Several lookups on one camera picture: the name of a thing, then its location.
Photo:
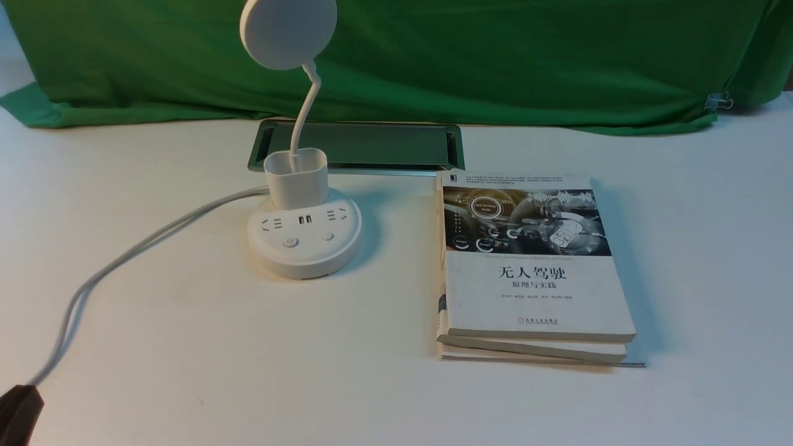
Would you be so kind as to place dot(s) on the white book underneath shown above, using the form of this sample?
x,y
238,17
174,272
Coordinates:
x,y
479,349

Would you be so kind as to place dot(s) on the white self-driving book on top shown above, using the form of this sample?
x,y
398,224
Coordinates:
x,y
526,256

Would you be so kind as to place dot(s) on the metal desk cable tray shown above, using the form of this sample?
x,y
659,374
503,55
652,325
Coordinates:
x,y
386,148

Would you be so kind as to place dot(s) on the white desk lamp with sockets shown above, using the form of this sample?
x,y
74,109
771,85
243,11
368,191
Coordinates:
x,y
308,230

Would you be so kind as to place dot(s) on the green backdrop cloth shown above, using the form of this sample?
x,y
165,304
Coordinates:
x,y
610,67

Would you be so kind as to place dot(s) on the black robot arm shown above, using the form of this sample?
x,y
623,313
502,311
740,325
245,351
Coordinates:
x,y
20,409

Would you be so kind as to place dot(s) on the silver binder clip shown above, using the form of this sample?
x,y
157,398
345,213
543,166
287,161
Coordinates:
x,y
718,101

